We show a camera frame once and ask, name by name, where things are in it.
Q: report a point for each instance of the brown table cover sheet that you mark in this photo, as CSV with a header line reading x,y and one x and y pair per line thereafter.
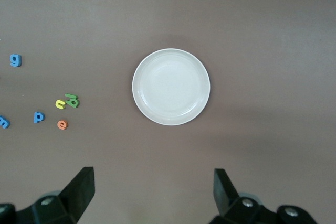
x,y
262,51

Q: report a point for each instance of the blue foam letter g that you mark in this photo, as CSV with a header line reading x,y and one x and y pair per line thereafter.
x,y
18,60

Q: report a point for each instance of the green foam letter g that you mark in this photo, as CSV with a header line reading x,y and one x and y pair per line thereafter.
x,y
76,102

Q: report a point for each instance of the orange foam letter e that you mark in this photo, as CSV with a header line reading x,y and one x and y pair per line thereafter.
x,y
62,124

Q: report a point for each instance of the yellow foam letter n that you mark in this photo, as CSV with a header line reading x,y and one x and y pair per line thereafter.
x,y
58,102

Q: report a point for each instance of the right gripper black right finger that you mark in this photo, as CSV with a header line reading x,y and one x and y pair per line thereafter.
x,y
228,200

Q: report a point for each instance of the blue foam letter p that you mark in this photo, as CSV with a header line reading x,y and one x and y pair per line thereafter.
x,y
36,117

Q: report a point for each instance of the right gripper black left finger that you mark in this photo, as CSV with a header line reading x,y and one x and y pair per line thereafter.
x,y
76,197

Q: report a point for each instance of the blue foam letter m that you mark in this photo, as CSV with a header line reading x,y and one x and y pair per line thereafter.
x,y
4,123

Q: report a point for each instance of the beige round plate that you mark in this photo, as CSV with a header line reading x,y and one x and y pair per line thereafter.
x,y
170,87

